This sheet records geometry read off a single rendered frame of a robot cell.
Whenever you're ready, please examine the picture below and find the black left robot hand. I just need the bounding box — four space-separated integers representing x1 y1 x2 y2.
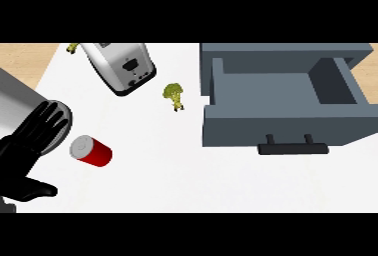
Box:
0 100 70 203

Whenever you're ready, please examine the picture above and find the silver toaster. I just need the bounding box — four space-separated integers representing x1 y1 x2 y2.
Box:
79 43 158 98

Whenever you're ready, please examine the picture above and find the black drawer handle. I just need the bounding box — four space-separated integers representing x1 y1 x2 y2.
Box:
256 133 330 156

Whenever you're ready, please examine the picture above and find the grey drawer cabinet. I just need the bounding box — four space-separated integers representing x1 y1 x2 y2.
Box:
199 43 375 108

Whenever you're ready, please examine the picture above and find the green broccoli floret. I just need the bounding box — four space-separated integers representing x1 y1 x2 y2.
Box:
162 82 186 112

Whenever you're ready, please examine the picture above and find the grey drawer front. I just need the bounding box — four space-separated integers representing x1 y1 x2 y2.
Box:
200 103 378 148

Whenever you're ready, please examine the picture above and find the small green broccoli piece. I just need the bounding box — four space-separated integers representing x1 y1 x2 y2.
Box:
65 43 81 55

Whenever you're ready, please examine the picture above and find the red can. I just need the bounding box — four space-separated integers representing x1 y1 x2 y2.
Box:
67 134 113 168

